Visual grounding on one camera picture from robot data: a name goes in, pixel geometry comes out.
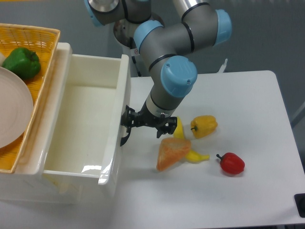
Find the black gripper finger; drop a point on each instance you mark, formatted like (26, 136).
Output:
(127, 118)
(166, 126)

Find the yellow woven basket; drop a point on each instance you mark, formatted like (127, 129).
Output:
(44, 42)

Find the yellow toy banana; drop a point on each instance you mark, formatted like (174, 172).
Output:
(192, 156)

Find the green toy bell pepper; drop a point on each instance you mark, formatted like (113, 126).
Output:
(23, 62)

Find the beige plate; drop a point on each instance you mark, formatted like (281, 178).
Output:
(16, 106)

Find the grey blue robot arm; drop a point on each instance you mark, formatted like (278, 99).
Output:
(164, 51)

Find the orange toy sandwich slice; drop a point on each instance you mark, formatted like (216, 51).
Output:
(171, 150)

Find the black object at edge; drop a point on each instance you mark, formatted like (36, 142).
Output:
(300, 204)

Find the white drawer cabinet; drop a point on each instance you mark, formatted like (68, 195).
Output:
(32, 179)

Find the white object in basket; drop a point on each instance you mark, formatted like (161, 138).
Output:
(2, 59)

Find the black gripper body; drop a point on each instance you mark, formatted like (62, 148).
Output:
(146, 118)

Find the red toy bell pepper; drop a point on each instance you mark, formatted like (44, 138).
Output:
(231, 163)

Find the yellow toy bell pepper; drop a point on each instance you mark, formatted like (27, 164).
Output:
(203, 125)

